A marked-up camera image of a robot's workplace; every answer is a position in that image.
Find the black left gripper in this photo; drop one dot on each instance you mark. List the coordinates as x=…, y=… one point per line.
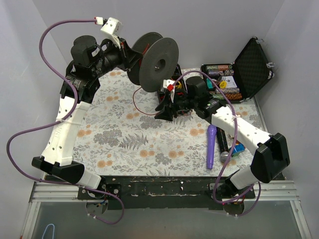
x=126, y=57

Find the white card deck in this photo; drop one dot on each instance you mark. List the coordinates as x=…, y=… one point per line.
x=229, y=81

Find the black poker chip case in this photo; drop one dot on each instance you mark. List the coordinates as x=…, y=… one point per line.
x=251, y=71

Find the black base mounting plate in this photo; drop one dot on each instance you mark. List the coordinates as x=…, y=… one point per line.
x=155, y=192

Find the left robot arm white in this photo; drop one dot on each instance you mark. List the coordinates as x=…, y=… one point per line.
x=90, y=62

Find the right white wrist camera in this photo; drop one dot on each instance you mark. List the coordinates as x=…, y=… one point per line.
x=168, y=85

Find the blue green brick block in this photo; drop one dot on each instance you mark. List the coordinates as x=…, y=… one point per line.
x=238, y=149

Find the yellow big blind button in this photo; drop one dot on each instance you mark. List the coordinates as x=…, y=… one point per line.
x=223, y=84

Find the grey perforated cable spool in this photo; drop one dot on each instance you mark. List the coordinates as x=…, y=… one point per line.
x=160, y=58

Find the black glitter microphone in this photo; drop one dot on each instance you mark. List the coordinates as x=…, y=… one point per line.
x=223, y=145

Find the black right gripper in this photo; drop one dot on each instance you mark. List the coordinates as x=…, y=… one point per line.
x=172, y=105

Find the black compartment cable box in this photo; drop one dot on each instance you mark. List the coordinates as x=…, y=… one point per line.
x=180, y=86

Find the floral patterned table mat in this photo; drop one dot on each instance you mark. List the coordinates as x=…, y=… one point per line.
x=120, y=136

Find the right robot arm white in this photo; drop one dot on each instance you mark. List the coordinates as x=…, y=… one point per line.
x=270, y=152

